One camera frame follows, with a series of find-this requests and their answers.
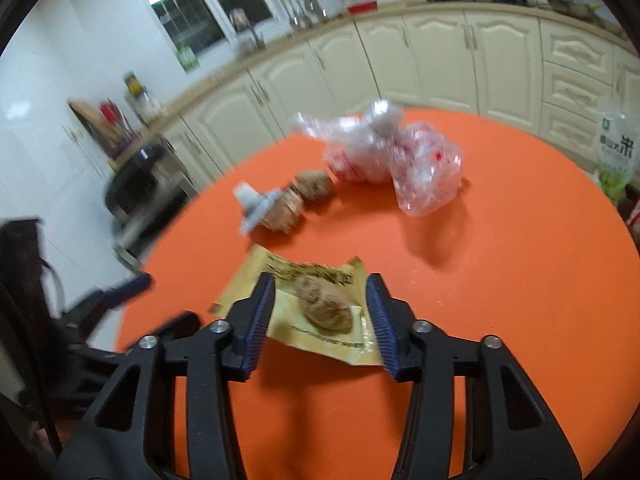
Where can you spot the green white rice bag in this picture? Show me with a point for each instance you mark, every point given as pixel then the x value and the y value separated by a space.
pixel 620 150

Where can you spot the red utensil holder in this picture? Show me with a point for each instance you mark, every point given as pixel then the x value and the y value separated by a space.
pixel 111 117

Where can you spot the red-print clear plastic bag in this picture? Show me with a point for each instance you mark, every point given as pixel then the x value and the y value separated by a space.
pixel 360 160

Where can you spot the dark kitchen window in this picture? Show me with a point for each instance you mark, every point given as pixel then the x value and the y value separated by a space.
pixel 200 5

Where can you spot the brown walnut pastry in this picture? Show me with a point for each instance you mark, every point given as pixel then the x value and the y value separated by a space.
pixel 315 186
pixel 322 305

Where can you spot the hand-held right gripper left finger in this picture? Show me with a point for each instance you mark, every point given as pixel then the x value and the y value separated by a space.
pixel 260 325

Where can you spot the clear storage jar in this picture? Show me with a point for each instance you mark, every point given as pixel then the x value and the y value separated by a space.
pixel 137 92

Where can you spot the crumpled brown paper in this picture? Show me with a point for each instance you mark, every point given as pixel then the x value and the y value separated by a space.
pixel 285 212

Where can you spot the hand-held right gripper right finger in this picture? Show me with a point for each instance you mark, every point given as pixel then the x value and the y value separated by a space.
pixel 382 325

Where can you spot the red basin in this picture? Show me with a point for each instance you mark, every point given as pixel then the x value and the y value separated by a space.
pixel 361 7

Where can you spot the steel utensil rack with ladles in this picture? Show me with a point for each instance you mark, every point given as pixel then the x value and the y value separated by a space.
pixel 300 5

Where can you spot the black steel oven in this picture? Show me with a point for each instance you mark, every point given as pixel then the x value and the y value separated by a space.
pixel 145 190

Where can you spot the green bottle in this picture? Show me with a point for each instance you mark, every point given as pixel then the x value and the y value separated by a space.
pixel 189 57

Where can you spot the small pink ornament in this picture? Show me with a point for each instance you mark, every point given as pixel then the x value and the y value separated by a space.
pixel 240 19

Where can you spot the yellow foil wrapper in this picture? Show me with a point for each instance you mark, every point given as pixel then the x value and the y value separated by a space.
pixel 330 347

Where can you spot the steel wok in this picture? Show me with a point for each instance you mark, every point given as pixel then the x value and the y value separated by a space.
pixel 572 5

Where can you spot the cream kitchen base cabinets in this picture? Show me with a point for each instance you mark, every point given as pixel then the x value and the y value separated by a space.
pixel 440 60

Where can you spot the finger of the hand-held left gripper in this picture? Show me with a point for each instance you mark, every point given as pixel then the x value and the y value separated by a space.
pixel 132 285
pixel 175 324

